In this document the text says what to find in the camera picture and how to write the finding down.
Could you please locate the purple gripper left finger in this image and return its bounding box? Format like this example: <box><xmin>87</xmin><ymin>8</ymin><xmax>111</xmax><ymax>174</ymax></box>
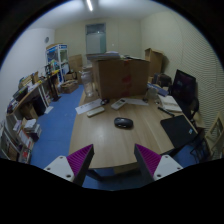
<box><xmin>43</xmin><ymin>143</ymin><xmax>95</xmax><ymax>187</ymax></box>

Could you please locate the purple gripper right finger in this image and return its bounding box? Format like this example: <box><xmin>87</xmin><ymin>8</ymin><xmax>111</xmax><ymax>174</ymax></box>
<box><xmin>133</xmin><ymin>143</ymin><xmax>184</xmax><ymax>183</ymax></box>

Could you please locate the black mouse pad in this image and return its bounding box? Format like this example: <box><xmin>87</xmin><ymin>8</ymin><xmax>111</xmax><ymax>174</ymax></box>
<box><xmin>160</xmin><ymin>115</ymin><xmax>197</xmax><ymax>148</ymax></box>

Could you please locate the black computer mouse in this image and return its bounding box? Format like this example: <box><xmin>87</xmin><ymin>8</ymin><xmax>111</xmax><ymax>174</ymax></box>
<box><xmin>114</xmin><ymin>117</ymin><xmax>133</xmax><ymax>129</ymax></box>

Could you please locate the beige remote control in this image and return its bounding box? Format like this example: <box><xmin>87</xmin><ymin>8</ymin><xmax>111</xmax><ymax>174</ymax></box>
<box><xmin>87</xmin><ymin>107</ymin><xmax>105</xmax><ymax>117</ymax></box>

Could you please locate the white paper sheet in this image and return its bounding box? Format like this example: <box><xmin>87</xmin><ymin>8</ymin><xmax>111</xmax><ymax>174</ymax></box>
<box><xmin>75</xmin><ymin>99</ymin><xmax>101</xmax><ymax>115</ymax></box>

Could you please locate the black pen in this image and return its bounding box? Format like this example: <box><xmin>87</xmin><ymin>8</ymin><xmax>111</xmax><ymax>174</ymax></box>
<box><xmin>157</xmin><ymin>106</ymin><xmax>175</xmax><ymax>117</ymax></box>

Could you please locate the open notebook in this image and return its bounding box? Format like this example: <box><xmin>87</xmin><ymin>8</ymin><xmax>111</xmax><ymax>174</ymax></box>
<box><xmin>159</xmin><ymin>95</ymin><xmax>182</xmax><ymax>112</ymax></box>

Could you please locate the white paper under box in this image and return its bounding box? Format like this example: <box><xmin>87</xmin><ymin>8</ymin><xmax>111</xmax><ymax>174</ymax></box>
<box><xmin>123</xmin><ymin>98</ymin><xmax>149</xmax><ymax>106</ymax></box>

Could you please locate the white remote control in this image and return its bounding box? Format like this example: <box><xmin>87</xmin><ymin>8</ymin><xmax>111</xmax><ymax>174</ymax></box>
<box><xmin>111</xmin><ymin>98</ymin><xmax>126</xmax><ymax>110</ymax></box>

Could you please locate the wooden chair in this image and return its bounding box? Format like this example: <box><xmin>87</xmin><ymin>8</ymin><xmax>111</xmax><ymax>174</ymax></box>
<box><xmin>190</xmin><ymin>111</ymin><xmax>224</xmax><ymax>161</ymax></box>

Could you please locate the wooden side desk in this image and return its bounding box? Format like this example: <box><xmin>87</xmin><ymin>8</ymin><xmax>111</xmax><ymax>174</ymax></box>
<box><xmin>5</xmin><ymin>69</ymin><xmax>61</xmax><ymax>118</ymax></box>

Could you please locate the cardboard box on floor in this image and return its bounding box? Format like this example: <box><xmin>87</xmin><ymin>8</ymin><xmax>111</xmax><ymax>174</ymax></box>
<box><xmin>61</xmin><ymin>80</ymin><xmax>78</xmax><ymax>94</ymax></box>

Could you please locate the black monitor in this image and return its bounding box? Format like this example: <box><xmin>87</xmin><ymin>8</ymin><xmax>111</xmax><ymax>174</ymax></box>
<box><xmin>171</xmin><ymin>69</ymin><xmax>197</xmax><ymax>110</ymax></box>

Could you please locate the clear plastic water jug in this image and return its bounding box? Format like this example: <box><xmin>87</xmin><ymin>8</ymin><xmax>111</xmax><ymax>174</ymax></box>
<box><xmin>81</xmin><ymin>71</ymin><xmax>94</xmax><ymax>97</ymax></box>

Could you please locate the large cardboard box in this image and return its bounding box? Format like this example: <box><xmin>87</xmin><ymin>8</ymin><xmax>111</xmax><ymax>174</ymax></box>
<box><xmin>92</xmin><ymin>59</ymin><xmax>149</xmax><ymax>99</ymax></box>

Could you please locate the stacked cardboard boxes back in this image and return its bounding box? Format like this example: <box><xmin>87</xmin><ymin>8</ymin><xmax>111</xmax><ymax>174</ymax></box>
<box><xmin>69</xmin><ymin>54</ymin><xmax>83</xmax><ymax>83</ymax></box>

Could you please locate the tall cardboard box right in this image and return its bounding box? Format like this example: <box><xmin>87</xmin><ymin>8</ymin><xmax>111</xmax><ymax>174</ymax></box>
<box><xmin>145</xmin><ymin>48</ymin><xmax>164</xmax><ymax>77</ymax></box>

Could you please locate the blue white display cabinet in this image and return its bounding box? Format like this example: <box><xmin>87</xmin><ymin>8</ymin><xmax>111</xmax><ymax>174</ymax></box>
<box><xmin>46</xmin><ymin>44</ymin><xmax>69</xmax><ymax>83</ymax></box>

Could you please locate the window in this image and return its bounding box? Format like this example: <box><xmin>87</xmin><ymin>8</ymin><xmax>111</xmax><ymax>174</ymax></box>
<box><xmin>86</xmin><ymin>23</ymin><xmax>106</xmax><ymax>54</ymax></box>

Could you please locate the ceiling light tube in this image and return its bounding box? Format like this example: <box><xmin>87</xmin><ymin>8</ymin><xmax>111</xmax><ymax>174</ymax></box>
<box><xmin>86</xmin><ymin>0</ymin><xmax>93</xmax><ymax>12</ymax></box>

